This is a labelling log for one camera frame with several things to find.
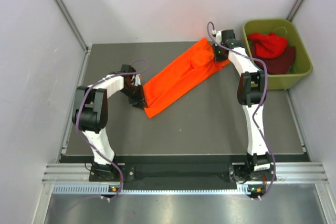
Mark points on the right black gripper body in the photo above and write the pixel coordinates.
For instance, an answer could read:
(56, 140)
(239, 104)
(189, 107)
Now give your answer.
(217, 53)

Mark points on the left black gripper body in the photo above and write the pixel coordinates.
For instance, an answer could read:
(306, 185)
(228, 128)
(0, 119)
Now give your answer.
(131, 91)

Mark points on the orange t shirt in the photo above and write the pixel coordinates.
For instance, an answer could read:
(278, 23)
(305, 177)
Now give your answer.
(183, 74)

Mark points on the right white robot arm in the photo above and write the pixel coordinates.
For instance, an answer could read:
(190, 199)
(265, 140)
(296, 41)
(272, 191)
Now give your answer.
(251, 94)

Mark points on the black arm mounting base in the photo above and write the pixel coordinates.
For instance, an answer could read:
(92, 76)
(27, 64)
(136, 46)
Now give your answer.
(182, 172)

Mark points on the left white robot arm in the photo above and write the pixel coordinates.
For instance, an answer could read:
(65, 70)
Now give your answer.
(90, 114)

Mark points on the red t shirt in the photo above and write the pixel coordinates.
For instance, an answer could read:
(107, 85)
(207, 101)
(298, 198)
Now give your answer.
(268, 46)

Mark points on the olive green plastic bin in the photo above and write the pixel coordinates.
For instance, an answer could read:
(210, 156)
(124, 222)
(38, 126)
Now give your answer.
(302, 65)

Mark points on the dark maroon t shirt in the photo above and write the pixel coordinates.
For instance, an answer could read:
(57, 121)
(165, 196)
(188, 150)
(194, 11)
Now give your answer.
(279, 65)

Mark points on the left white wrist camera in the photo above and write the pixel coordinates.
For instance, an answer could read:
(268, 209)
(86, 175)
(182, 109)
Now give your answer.
(136, 80)

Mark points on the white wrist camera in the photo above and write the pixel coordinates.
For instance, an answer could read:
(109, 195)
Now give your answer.
(136, 80)
(217, 36)

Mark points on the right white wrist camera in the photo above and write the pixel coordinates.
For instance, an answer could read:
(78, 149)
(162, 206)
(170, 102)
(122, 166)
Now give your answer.
(217, 36)

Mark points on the aluminium frame rail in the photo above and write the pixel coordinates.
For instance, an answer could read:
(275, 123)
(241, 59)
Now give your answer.
(286, 172)

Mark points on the slotted grey cable duct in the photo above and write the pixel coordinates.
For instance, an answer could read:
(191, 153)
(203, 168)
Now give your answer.
(110, 190)

